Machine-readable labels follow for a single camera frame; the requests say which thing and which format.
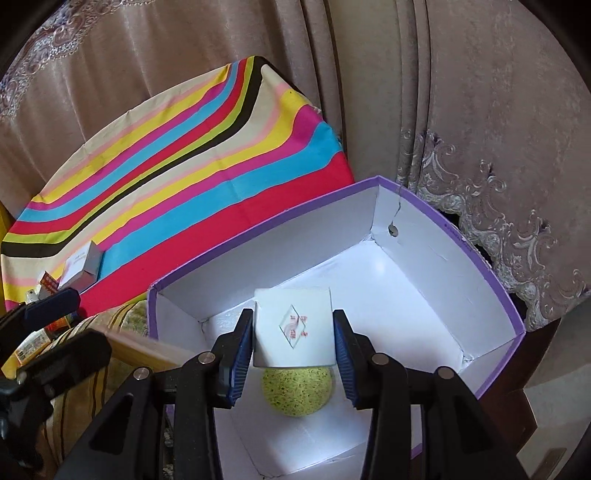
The white box pink blot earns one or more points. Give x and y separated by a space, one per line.
81 269

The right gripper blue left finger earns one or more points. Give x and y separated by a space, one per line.
237 349

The white box diamond logo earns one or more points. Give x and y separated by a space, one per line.
293 328

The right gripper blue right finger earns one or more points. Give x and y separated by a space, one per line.
353 353

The purple white cardboard box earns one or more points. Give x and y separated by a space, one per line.
403 274

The rainbow striped tablecloth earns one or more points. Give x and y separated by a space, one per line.
173 177

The red blue foam-topped box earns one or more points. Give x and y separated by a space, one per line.
47 285

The orange white medicine box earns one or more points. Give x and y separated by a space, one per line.
31 346

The green speckled sponge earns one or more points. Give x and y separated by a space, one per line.
298 392

